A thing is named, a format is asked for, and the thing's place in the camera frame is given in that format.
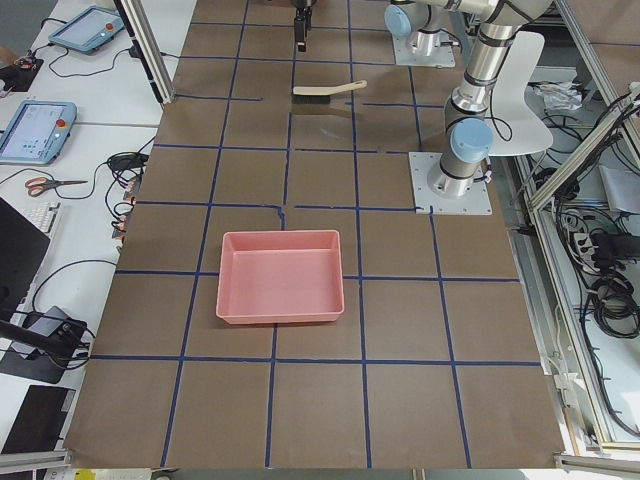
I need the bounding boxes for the orange handled scissors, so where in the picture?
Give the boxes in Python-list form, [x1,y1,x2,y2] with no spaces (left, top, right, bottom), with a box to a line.
[24,176,86,197]

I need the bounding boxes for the aluminium frame post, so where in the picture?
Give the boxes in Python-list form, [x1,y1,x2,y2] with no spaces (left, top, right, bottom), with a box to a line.
[114,0,175,105]

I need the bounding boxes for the upper blue teach pendant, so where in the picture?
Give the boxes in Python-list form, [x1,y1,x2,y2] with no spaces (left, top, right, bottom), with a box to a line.
[48,5,124,54]

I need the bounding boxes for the black camera stand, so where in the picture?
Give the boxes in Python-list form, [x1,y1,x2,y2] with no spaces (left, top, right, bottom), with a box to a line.
[1,307,95,384]

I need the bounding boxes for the black laptop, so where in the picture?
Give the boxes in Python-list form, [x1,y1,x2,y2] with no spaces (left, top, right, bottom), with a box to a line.
[0,199,50,321]

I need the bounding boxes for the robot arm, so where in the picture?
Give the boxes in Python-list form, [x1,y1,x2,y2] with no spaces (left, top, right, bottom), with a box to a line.
[385,1,551,182]

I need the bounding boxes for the beige hand brush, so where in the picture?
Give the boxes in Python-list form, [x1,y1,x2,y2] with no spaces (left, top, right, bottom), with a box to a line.
[292,80,368,105]

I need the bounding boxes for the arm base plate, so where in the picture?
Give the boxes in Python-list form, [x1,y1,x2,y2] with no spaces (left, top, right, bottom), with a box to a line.
[392,31,457,68]
[408,152,492,216]

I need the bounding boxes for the blue teach pendant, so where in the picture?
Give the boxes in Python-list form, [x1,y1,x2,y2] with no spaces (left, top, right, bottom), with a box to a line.
[1,100,77,165]
[48,5,124,54]

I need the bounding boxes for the white keyboard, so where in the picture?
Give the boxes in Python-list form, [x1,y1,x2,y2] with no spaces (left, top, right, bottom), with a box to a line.
[18,202,62,236]

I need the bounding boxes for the white chair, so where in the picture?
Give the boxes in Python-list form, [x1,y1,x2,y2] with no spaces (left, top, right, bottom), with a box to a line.
[485,31,553,157]

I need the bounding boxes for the lower blue teach pendant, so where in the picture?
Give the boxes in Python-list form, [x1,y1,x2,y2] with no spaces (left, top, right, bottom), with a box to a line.
[1,100,77,165]

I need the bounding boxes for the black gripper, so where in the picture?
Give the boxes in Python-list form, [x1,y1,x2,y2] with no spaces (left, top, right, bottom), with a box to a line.
[291,0,317,52]

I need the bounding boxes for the pink plastic bin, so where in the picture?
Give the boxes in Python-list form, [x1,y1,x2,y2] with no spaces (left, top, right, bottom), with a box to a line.
[216,230,345,325]

